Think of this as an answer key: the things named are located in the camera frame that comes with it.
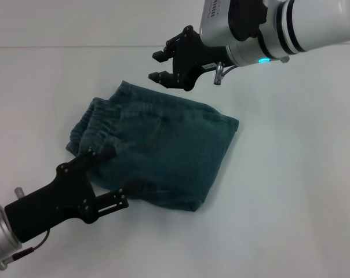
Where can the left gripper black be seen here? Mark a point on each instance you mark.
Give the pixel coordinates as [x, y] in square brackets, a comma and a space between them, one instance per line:
[56, 205]

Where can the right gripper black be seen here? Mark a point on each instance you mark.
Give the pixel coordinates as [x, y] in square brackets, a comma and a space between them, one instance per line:
[192, 58]

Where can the blue denim shorts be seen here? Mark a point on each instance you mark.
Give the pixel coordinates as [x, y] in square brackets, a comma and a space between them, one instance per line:
[169, 150]

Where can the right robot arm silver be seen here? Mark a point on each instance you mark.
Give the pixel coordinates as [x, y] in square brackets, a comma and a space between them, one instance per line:
[322, 23]

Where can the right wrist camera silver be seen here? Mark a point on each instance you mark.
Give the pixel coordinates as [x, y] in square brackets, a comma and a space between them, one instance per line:
[215, 26]

